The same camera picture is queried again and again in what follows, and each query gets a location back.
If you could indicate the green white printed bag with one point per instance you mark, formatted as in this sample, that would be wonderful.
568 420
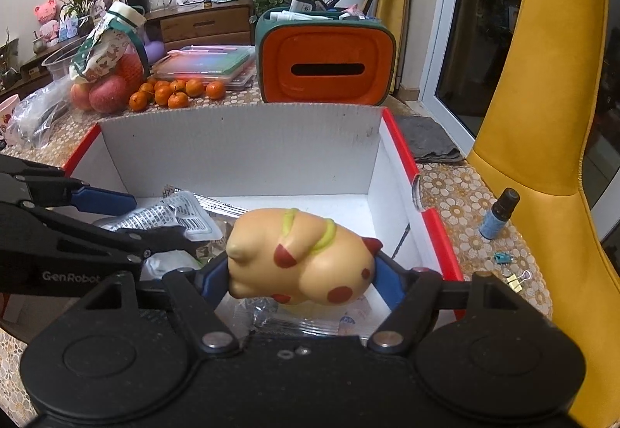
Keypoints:
103 48

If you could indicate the wooden tv cabinet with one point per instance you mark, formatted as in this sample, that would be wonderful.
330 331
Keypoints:
176 27

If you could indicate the white tissue pack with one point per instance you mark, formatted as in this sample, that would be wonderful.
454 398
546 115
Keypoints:
158 265

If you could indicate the purple white snack pack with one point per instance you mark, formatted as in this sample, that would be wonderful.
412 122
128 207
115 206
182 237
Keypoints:
264 315

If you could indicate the pastel pen case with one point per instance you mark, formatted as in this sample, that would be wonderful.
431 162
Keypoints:
206 63

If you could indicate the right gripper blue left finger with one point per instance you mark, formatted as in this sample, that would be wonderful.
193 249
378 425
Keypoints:
212 281

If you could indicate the teal small clip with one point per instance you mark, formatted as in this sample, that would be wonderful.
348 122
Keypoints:
502 258

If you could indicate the red cardboard box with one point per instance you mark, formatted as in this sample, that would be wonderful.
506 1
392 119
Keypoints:
350 164

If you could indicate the pink strawberry mug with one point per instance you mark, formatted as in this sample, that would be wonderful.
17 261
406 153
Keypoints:
7 108

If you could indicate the green orange tissue box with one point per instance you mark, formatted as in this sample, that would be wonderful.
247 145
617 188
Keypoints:
328 57

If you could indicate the yellow spotted pig toy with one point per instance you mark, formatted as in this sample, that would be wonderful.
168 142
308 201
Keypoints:
295 257

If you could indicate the silver foil snack bag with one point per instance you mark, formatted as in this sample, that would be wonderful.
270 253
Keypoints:
209 204

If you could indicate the clear fruit bowl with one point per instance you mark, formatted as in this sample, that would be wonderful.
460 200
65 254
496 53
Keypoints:
111 76

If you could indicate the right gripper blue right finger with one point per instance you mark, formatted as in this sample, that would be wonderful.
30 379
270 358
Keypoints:
391 280

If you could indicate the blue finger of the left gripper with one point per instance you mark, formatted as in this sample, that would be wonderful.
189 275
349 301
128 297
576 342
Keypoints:
102 202
162 240

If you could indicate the clear plastic zip bag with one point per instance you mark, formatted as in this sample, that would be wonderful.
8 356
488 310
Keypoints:
32 121

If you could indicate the gold binder clip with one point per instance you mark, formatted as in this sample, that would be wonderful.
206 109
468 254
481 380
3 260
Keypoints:
516 282

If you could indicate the pink pig plush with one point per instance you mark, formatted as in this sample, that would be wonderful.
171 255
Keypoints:
49 26

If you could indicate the blue dropper bottle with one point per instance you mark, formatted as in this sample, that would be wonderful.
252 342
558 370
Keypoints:
499 214

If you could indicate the yellow giraffe chair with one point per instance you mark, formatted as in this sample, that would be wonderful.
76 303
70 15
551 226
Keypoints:
533 139

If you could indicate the grey cloth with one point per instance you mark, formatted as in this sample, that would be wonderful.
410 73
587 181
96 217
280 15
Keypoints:
427 140

